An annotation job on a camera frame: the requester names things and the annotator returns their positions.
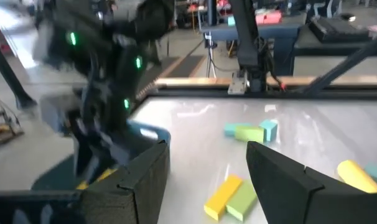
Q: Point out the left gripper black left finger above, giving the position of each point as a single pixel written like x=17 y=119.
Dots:
x=135 y=193

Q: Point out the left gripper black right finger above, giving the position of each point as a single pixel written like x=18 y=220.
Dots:
x=285 y=189

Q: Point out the small teal foam block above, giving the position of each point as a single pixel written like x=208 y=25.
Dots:
x=270 y=129

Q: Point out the green rectangular foam block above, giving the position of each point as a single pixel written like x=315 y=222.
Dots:
x=249 y=134
x=241 y=203

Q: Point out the yellow half-cylinder foam block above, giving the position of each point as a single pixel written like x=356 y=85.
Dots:
x=356 y=175

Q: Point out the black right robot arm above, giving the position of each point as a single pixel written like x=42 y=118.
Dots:
x=247 y=46

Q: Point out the black slanted stand leg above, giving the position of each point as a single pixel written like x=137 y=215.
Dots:
x=8 y=74

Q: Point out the black hazard-striped floor mat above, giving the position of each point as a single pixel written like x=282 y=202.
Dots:
x=185 y=65

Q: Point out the black keyboard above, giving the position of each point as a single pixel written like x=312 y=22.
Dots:
x=337 y=29

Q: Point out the red box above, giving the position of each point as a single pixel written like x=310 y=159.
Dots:
x=269 y=17

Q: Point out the cyan box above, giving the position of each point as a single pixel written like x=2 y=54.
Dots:
x=231 y=21

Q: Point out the black table frame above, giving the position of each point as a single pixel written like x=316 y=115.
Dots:
x=207 y=93

